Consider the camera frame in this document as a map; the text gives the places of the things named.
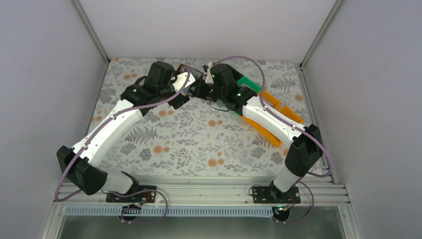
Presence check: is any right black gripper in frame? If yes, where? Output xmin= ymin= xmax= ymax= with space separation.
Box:
xmin=187 ymin=78 xmax=225 ymax=102

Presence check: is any brown leather card holder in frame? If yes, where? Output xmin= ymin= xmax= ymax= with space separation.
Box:
xmin=174 ymin=64 xmax=205 ymax=96

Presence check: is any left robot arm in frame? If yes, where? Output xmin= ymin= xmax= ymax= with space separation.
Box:
xmin=55 ymin=61 xmax=195 ymax=202

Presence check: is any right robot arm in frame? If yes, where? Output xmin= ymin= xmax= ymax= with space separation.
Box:
xmin=189 ymin=64 xmax=323 ymax=203

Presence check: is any black storage bin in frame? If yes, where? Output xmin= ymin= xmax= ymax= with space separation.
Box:
xmin=228 ymin=65 xmax=244 ymax=82

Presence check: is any green storage bin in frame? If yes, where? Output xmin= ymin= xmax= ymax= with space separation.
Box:
xmin=225 ymin=76 xmax=263 ymax=115

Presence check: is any floral table mat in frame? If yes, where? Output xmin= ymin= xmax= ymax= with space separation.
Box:
xmin=89 ymin=57 xmax=310 ymax=177

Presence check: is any orange storage bin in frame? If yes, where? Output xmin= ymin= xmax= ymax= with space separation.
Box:
xmin=242 ymin=91 xmax=305 ymax=148

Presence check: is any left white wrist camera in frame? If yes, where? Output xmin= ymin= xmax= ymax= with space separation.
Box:
xmin=172 ymin=72 xmax=196 ymax=94

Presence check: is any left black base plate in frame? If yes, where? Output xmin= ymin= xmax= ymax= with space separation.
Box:
xmin=105 ymin=185 xmax=157 ymax=204

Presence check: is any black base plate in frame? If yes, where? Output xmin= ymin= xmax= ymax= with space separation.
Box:
xmin=248 ymin=185 xmax=301 ymax=204
xmin=105 ymin=185 xmax=157 ymax=204

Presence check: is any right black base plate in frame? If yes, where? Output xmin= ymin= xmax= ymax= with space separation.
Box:
xmin=248 ymin=185 xmax=301 ymax=204

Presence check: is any aluminium rail frame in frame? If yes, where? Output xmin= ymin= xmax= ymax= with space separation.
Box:
xmin=51 ymin=177 xmax=351 ymax=218

